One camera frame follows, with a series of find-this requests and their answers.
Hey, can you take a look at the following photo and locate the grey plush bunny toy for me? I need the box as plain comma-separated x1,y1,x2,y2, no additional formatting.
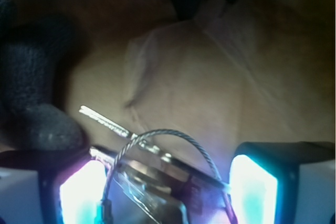
1,0,86,151

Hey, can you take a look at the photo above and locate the silver key bunch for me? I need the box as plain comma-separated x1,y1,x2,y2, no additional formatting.
79,105,238,223

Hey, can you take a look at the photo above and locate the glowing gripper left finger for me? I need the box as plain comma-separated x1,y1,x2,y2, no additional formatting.
1,151,106,223

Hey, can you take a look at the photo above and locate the brown paper bag basket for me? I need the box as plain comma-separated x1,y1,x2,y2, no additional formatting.
13,0,335,175

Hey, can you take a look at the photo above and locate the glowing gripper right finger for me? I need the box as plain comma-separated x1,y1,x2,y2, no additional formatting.
229,142,335,223

